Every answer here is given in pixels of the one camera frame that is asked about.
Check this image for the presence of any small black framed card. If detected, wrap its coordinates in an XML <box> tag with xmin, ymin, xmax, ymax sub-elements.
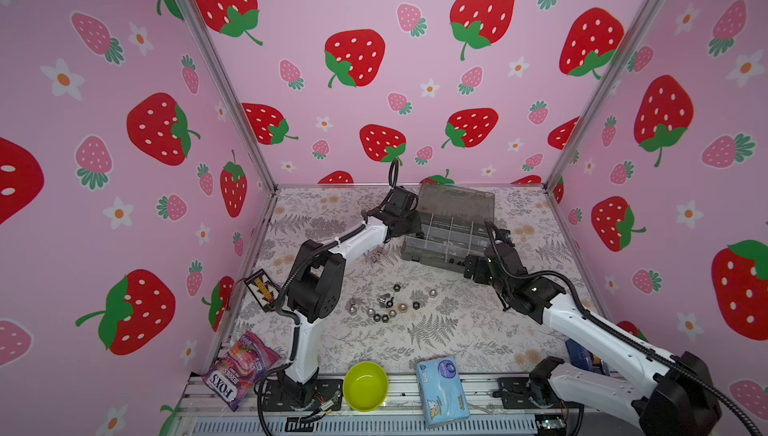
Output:
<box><xmin>245</xmin><ymin>269</ymin><xmax>281</xmax><ymax>313</ymax></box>

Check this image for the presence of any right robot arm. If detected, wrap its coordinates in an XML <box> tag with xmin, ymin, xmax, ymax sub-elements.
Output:
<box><xmin>465</xmin><ymin>221</ymin><xmax>761</xmax><ymax>435</ymax></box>

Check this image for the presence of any blue tape dispenser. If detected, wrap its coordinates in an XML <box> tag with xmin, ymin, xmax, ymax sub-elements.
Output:
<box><xmin>565</xmin><ymin>339</ymin><xmax>610</xmax><ymax>376</ymax></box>

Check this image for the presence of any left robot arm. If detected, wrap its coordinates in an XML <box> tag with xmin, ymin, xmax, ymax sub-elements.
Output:
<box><xmin>274</xmin><ymin>186</ymin><xmax>421</xmax><ymax>407</ymax></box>

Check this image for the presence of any grey plastic compartment organizer box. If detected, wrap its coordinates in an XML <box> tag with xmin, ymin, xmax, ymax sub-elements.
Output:
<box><xmin>401</xmin><ymin>183</ymin><xmax>495</xmax><ymax>274</ymax></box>

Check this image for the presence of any blue tissue pack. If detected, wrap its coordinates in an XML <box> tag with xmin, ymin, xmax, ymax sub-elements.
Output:
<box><xmin>415</xmin><ymin>356</ymin><xmax>470</xmax><ymax>428</ymax></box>

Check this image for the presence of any lime green bowl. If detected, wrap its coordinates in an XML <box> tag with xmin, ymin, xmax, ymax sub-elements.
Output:
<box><xmin>342</xmin><ymin>361</ymin><xmax>389</xmax><ymax>413</ymax></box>

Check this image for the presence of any purple candy bag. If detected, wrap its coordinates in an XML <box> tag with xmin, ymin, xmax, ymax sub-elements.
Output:
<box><xmin>203</xmin><ymin>331</ymin><xmax>281</xmax><ymax>412</ymax></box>

